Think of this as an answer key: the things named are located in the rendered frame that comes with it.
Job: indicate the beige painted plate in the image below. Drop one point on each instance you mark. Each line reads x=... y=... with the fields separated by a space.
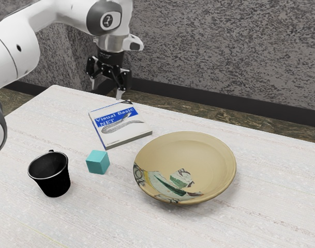
x=184 y=168

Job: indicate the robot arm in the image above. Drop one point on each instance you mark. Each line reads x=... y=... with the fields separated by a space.
x=15 y=46

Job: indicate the black cup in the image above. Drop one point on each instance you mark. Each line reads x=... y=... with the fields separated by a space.
x=50 y=173

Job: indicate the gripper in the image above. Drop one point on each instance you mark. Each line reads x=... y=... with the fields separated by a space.
x=108 y=60

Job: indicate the white and blue book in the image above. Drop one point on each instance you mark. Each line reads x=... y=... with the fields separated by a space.
x=120 y=124

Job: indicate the teal cube block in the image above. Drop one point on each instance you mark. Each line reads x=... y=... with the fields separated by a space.
x=97 y=161

